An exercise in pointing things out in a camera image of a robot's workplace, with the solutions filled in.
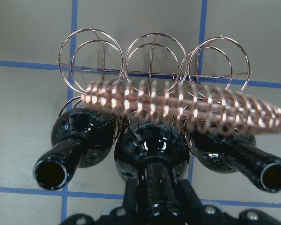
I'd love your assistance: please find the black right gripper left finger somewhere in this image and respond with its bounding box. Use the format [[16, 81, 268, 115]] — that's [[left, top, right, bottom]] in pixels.
[[123, 179, 138, 211]]

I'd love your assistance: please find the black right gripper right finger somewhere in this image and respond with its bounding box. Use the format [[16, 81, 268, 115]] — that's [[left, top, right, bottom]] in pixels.
[[177, 179, 202, 211]]

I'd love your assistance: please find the dark wine bottle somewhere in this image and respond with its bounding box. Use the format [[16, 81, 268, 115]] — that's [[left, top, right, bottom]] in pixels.
[[190, 132, 281, 193], [33, 107, 118, 190], [114, 123, 191, 225]]

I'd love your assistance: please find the copper wire bottle basket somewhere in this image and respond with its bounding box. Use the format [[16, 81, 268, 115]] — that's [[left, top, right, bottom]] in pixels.
[[65, 35, 281, 136]]

